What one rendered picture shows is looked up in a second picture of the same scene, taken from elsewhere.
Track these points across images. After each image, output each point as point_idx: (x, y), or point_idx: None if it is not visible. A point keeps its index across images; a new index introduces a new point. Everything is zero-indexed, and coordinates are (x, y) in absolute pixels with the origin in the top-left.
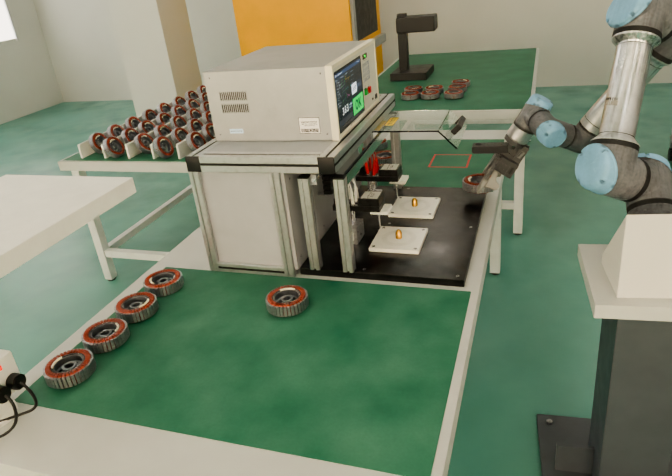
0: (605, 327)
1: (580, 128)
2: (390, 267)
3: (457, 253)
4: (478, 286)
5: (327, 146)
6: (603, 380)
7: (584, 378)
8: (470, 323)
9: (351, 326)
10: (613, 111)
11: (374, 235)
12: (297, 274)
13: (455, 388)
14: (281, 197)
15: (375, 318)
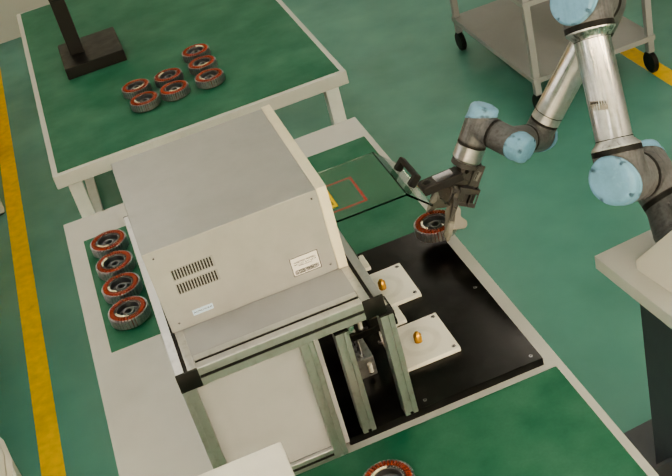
0: (655, 330)
1: (538, 126)
2: (450, 382)
3: (499, 328)
4: (556, 356)
5: (346, 280)
6: (670, 385)
7: (590, 387)
8: (593, 401)
9: (487, 471)
10: (607, 116)
11: (381, 351)
12: (347, 447)
13: (652, 473)
14: (321, 367)
15: (500, 449)
